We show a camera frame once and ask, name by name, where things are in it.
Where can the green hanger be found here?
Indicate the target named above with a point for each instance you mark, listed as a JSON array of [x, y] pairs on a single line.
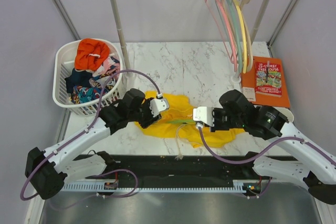
[[181, 121]]

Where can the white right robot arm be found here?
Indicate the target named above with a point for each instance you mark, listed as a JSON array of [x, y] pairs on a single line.
[[313, 168]]

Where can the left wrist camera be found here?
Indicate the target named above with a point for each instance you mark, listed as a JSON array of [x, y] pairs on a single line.
[[159, 105]]

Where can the yellow shorts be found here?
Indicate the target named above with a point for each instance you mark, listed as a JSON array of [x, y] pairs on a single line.
[[180, 108]]

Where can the yellow hanger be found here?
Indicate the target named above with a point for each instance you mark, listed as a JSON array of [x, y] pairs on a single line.
[[244, 55]]

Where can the navy blue garment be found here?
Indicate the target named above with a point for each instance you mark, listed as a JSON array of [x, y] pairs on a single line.
[[77, 78]]

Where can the pale yellow mug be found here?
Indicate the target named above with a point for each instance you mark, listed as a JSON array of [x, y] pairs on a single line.
[[286, 112]]

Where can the white slotted cable duct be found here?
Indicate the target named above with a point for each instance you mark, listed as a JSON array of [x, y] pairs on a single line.
[[105, 186]]

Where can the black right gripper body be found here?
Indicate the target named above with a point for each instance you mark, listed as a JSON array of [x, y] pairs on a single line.
[[223, 121]]

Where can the orange garment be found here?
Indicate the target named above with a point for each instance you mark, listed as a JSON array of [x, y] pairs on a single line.
[[91, 54]]

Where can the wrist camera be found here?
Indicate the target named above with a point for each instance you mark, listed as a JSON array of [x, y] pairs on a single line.
[[159, 105], [203, 114]]

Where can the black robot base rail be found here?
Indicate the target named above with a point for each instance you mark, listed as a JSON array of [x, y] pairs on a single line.
[[190, 171]]

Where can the pink patterned garment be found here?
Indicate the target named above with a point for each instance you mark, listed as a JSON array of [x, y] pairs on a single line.
[[108, 68]]

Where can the red storey treehouse book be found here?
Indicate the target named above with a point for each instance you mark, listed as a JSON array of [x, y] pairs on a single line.
[[268, 79]]

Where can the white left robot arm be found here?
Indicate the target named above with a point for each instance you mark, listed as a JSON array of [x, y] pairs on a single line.
[[50, 169]]

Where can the white plastic laundry basket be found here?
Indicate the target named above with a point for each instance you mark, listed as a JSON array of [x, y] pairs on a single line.
[[64, 63]]

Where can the colourful comic print garment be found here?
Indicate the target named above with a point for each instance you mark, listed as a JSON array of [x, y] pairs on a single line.
[[82, 94]]

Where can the pink hanger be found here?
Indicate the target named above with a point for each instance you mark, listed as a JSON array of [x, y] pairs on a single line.
[[227, 30]]

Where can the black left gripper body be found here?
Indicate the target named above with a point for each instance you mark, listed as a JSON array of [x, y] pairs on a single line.
[[143, 115]]

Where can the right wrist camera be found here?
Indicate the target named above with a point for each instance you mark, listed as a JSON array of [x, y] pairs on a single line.
[[203, 114]]

